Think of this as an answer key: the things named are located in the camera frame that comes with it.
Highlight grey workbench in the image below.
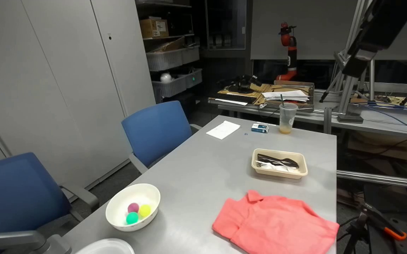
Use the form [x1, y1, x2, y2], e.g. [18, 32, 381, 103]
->
[207, 81, 407, 141]

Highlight stack of white papers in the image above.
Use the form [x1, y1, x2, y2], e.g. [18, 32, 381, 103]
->
[261, 88, 310, 104]

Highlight beige plastic tray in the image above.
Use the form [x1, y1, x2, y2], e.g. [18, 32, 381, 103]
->
[250, 146, 309, 180]

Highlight grey storage bin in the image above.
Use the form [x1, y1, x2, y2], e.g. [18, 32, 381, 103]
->
[151, 69, 203, 100]
[145, 43, 200, 73]

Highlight yellow ball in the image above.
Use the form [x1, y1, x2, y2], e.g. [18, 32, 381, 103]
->
[137, 203, 152, 218]

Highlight black plastic spoon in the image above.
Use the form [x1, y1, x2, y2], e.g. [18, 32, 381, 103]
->
[269, 156, 301, 170]

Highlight clear plastic cup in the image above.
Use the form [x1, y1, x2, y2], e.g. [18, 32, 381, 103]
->
[278, 101, 299, 135]

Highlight flat cardboard pieces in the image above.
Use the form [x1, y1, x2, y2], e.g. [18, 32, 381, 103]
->
[346, 132, 407, 163]

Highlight blue office chair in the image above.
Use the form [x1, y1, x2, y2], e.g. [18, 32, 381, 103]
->
[120, 98, 202, 175]
[0, 151, 100, 254]

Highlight small blue box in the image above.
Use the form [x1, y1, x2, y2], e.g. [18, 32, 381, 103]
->
[250, 122, 269, 134]

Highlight dark shelf unit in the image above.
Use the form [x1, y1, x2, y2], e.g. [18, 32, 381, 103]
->
[134, 0, 206, 104]

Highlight white bowl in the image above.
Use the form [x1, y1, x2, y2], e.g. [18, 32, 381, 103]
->
[104, 182, 162, 232]

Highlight green ball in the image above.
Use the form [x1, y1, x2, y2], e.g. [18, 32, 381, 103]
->
[124, 211, 139, 225]

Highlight grey storage cabinet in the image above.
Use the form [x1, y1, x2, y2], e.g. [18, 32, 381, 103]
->
[0, 0, 156, 189]

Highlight white plate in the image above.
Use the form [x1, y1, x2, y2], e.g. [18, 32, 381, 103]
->
[74, 237, 135, 254]

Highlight aluminium frame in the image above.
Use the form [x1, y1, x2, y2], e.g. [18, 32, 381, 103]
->
[317, 0, 378, 124]

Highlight black plastic fork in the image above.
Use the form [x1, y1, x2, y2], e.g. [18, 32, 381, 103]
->
[255, 152, 289, 166]

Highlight black tool pile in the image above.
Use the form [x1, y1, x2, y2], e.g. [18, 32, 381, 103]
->
[224, 74, 261, 94]

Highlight orange shirt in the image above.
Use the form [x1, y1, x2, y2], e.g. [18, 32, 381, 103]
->
[210, 189, 340, 254]

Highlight white paper sheet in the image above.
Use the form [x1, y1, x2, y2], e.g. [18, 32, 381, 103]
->
[204, 120, 241, 141]

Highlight cardboard box on shelf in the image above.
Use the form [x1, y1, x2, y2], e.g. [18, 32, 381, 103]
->
[138, 15, 169, 39]

